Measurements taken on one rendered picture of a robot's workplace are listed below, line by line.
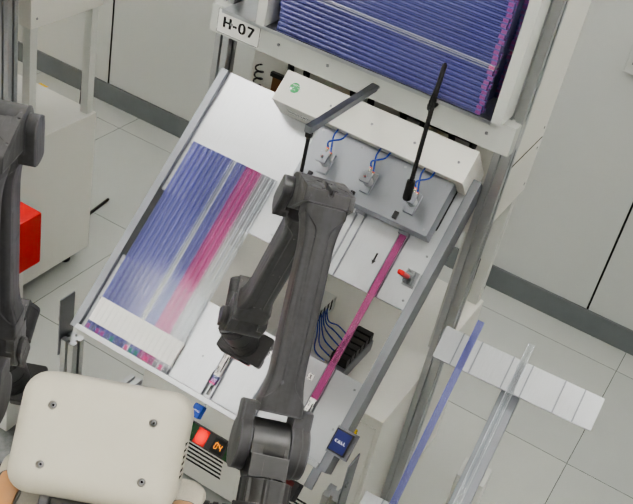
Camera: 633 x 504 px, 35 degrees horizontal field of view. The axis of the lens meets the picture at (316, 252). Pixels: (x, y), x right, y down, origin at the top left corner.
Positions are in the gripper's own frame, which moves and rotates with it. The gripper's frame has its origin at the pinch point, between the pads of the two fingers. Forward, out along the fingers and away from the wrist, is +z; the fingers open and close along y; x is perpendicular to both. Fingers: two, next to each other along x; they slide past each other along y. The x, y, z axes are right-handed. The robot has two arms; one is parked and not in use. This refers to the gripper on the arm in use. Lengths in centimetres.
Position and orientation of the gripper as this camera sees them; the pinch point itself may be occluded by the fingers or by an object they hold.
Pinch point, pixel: (254, 356)
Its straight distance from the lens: 204.2
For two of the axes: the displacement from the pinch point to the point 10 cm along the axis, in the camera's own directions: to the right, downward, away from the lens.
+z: 1.5, 3.9, 9.1
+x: -5.1, 8.2, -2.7
